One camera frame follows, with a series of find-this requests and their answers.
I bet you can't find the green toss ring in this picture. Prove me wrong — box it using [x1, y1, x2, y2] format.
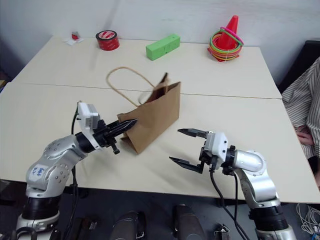
[209, 30, 244, 55]

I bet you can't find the person's bare hand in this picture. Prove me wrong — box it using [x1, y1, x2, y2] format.
[296, 125, 317, 146]

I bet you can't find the dark metal bracket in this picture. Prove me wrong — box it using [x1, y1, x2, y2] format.
[213, 224, 233, 240]
[73, 214, 99, 240]

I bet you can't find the orange toss ring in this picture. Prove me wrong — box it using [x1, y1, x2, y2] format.
[209, 43, 241, 63]

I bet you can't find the red tape roll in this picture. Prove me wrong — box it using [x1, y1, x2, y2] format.
[94, 30, 121, 52]

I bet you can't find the yellow toss ring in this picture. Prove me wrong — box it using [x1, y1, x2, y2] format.
[209, 34, 243, 59]

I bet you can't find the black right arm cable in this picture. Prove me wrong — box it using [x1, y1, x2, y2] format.
[208, 168, 254, 240]

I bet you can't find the green rectangular box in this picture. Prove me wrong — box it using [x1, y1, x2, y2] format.
[145, 33, 182, 62]

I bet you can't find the small red white card stand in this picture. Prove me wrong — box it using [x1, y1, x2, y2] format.
[65, 31, 85, 47]

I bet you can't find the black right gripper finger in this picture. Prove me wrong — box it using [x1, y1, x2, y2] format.
[177, 128, 213, 140]
[168, 156, 204, 175]

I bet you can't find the pink toss ring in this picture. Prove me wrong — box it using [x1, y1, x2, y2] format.
[219, 26, 245, 44]

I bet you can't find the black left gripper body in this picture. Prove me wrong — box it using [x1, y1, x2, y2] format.
[93, 119, 121, 156]

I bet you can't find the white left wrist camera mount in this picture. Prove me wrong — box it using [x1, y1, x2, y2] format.
[76, 101, 107, 152]

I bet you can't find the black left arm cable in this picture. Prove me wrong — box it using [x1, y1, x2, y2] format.
[70, 104, 81, 240]

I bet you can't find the brown paper bag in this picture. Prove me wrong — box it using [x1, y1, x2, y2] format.
[106, 66, 182, 157]

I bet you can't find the dark rounded shape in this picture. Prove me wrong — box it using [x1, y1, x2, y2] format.
[109, 210, 147, 240]
[173, 203, 206, 240]

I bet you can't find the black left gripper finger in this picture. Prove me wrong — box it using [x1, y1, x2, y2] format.
[106, 118, 139, 131]
[107, 122, 138, 139]

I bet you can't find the orange traffic cone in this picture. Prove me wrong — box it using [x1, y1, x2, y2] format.
[207, 15, 244, 61]

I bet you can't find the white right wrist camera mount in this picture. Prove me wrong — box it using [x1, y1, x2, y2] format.
[202, 131, 230, 169]

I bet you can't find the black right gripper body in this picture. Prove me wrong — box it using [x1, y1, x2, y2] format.
[198, 138, 219, 174]

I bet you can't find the person in striped shirt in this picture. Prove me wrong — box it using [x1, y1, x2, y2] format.
[281, 56, 320, 191]

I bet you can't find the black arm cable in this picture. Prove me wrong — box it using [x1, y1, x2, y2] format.
[208, 168, 254, 240]
[70, 104, 81, 240]

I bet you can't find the white cable bundle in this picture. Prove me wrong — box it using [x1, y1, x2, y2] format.
[295, 202, 320, 237]

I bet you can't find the black chair back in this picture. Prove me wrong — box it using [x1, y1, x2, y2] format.
[278, 39, 320, 94]

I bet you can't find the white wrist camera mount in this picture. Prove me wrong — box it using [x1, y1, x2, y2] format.
[202, 131, 230, 169]
[76, 101, 107, 152]

